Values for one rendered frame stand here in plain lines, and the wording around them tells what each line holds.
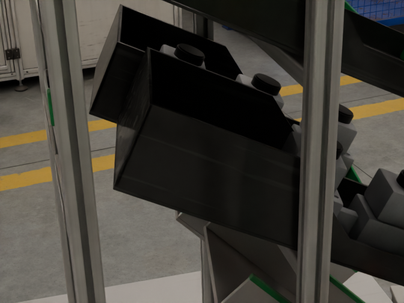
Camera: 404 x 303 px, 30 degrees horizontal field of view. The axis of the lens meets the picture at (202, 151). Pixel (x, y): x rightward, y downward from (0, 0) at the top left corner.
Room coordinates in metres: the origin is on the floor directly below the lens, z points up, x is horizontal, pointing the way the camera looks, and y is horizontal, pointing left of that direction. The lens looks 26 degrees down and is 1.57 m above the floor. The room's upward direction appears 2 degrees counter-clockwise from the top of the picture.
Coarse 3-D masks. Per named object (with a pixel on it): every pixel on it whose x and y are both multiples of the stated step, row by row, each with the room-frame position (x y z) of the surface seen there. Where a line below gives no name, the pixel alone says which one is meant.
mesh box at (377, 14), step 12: (348, 0) 4.75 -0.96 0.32; (360, 0) 4.78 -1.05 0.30; (372, 0) 4.82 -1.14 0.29; (384, 0) 4.86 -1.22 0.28; (396, 0) 4.90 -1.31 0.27; (360, 12) 4.78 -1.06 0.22; (372, 12) 4.82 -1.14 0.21; (384, 12) 4.86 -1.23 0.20; (396, 12) 4.90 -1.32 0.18; (384, 24) 4.85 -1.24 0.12; (396, 24) 4.89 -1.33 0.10
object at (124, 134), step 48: (144, 96) 0.53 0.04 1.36; (192, 96) 0.62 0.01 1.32; (240, 96) 0.62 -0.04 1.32; (144, 144) 0.49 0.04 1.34; (192, 144) 0.49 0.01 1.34; (240, 144) 0.50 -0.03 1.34; (144, 192) 0.49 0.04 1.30; (192, 192) 0.49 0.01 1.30; (240, 192) 0.50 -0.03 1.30; (288, 192) 0.50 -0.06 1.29; (288, 240) 0.50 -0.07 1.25; (336, 240) 0.50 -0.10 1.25
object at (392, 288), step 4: (392, 288) 0.96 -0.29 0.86; (396, 288) 0.96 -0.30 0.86; (400, 288) 0.96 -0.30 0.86; (392, 292) 0.95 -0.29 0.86; (396, 292) 0.95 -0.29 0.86; (400, 292) 0.95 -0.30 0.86; (392, 296) 0.96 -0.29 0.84; (396, 296) 0.94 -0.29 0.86; (400, 296) 0.94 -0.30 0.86; (392, 300) 0.96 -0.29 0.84; (396, 300) 0.93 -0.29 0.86; (400, 300) 0.93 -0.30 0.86
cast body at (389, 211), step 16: (384, 176) 0.56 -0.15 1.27; (400, 176) 0.56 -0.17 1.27; (368, 192) 0.57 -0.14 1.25; (384, 192) 0.55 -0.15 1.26; (400, 192) 0.54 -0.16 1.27; (352, 208) 0.57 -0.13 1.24; (368, 208) 0.55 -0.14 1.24; (384, 208) 0.54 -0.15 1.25; (400, 208) 0.54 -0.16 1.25; (352, 224) 0.55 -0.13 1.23; (368, 224) 0.54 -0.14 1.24; (384, 224) 0.54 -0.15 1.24; (400, 224) 0.54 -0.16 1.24; (368, 240) 0.54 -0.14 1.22; (384, 240) 0.54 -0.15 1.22; (400, 240) 0.54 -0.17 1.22
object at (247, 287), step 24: (216, 240) 0.61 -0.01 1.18; (240, 240) 0.63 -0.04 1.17; (264, 240) 0.63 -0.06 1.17; (216, 264) 0.57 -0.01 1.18; (240, 264) 0.60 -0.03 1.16; (264, 264) 0.63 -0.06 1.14; (288, 264) 0.63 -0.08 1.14; (216, 288) 0.53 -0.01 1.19; (240, 288) 0.50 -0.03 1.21; (264, 288) 0.50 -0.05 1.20; (288, 288) 0.63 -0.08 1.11; (336, 288) 0.63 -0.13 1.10
